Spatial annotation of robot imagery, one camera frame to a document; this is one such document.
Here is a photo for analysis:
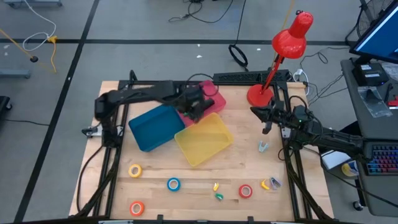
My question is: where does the black caster foot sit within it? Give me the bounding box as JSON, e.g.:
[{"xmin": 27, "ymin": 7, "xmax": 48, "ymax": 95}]
[{"xmin": 0, "ymin": 95, "xmax": 13, "ymax": 112}]

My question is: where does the grey desk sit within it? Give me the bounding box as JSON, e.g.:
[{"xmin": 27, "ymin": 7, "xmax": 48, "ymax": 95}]
[{"xmin": 340, "ymin": 57, "xmax": 398, "ymax": 218}]

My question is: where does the blue plastic bin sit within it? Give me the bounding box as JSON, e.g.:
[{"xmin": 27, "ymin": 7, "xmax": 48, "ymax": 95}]
[{"xmin": 128, "ymin": 105, "xmax": 186, "ymax": 152}]

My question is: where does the pink plastic bin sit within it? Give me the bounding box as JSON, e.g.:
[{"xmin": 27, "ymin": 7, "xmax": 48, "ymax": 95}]
[{"xmin": 178, "ymin": 80, "xmax": 227, "ymax": 128}]

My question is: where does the black mini computer box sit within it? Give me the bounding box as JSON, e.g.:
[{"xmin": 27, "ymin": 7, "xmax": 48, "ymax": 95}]
[{"xmin": 352, "ymin": 63, "xmax": 389, "ymax": 87}]

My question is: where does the yellow and blue roll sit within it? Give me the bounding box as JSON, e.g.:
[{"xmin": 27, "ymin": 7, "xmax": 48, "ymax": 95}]
[{"xmin": 341, "ymin": 161, "xmax": 359, "ymax": 177}]

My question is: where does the white box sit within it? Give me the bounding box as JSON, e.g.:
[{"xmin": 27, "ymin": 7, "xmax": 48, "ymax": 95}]
[{"xmin": 321, "ymin": 150, "xmax": 352, "ymax": 170}]

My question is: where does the black floor cable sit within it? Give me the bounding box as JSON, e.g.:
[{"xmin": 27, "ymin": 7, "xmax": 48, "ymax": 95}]
[{"xmin": 168, "ymin": 0, "xmax": 234, "ymax": 24}]

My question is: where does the black aluminium table frame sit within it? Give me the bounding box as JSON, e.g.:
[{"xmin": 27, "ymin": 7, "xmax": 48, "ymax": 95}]
[{"xmin": 74, "ymin": 70, "xmax": 333, "ymax": 224}]

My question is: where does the red tape roll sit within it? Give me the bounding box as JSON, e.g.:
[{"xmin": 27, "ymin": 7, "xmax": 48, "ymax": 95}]
[{"xmin": 238, "ymin": 184, "xmax": 253, "ymax": 199}]

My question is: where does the red desk lamp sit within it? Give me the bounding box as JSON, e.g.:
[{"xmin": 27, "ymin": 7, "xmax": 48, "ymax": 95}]
[{"xmin": 246, "ymin": 11, "xmax": 314, "ymax": 109}]

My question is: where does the backlit colourful keyboard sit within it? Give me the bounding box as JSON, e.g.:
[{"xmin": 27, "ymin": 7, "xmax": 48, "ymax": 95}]
[{"xmin": 362, "ymin": 141, "xmax": 398, "ymax": 177}]

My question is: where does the computer monitor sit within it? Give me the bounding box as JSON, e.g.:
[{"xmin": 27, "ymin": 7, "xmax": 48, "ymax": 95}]
[{"xmin": 349, "ymin": 0, "xmax": 398, "ymax": 65}]

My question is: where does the coiled black cable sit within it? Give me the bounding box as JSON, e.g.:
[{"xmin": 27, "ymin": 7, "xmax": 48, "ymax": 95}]
[{"xmin": 228, "ymin": 44, "xmax": 249, "ymax": 71}]

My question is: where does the yellow floor cable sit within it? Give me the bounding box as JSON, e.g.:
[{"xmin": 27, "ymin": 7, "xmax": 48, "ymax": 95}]
[{"xmin": 0, "ymin": 27, "xmax": 59, "ymax": 74}]

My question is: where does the grey furniture base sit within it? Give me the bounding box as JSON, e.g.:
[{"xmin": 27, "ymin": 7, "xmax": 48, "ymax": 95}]
[
  {"xmin": 0, "ymin": 68, "xmax": 32, "ymax": 79},
  {"xmin": 2, "ymin": 0, "xmax": 63, "ymax": 9}
]

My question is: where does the blue tape roll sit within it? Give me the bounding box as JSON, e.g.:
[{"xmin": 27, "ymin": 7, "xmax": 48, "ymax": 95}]
[{"xmin": 167, "ymin": 177, "xmax": 182, "ymax": 192}]

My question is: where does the yellow hanging cord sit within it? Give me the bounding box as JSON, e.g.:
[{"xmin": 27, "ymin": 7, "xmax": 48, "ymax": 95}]
[{"xmin": 281, "ymin": 0, "xmax": 296, "ymax": 32}]

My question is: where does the yellow translucent plastic bin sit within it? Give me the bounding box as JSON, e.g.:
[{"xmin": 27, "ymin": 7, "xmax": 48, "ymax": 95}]
[{"xmin": 174, "ymin": 112, "xmax": 234, "ymax": 167}]

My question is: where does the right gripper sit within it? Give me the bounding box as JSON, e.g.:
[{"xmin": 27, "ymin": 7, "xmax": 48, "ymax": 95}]
[{"xmin": 250, "ymin": 99, "xmax": 301, "ymax": 135}]

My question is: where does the black power strip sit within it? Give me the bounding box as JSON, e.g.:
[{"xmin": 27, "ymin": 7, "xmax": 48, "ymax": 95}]
[{"xmin": 213, "ymin": 70, "xmax": 290, "ymax": 84}]

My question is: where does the yellow tape roll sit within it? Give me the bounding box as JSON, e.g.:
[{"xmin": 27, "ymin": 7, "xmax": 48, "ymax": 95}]
[{"xmin": 128, "ymin": 164, "xmax": 143, "ymax": 179}]

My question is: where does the black stapler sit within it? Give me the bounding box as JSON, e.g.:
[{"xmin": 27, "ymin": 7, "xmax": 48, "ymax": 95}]
[{"xmin": 200, "ymin": 98, "xmax": 216, "ymax": 110}]

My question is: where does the white floor cable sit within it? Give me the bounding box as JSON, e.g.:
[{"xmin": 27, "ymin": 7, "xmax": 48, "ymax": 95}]
[{"xmin": 22, "ymin": 0, "xmax": 57, "ymax": 52}]

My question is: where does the orange tape roll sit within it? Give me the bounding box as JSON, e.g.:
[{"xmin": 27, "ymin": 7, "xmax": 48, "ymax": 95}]
[{"xmin": 129, "ymin": 200, "xmax": 146, "ymax": 217}]

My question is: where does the black floor fan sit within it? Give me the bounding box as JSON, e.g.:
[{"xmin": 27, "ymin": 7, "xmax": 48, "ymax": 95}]
[{"xmin": 345, "ymin": 0, "xmax": 394, "ymax": 47}]

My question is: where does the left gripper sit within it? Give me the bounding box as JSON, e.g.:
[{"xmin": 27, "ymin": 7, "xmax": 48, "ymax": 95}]
[{"xmin": 178, "ymin": 85, "xmax": 206, "ymax": 123}]

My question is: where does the clear plastic bag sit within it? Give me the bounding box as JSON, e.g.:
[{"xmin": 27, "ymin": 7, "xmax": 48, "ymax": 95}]
[{"xmin": 357, "ymin": 86, "xmax": 393, "ymax": 118}]

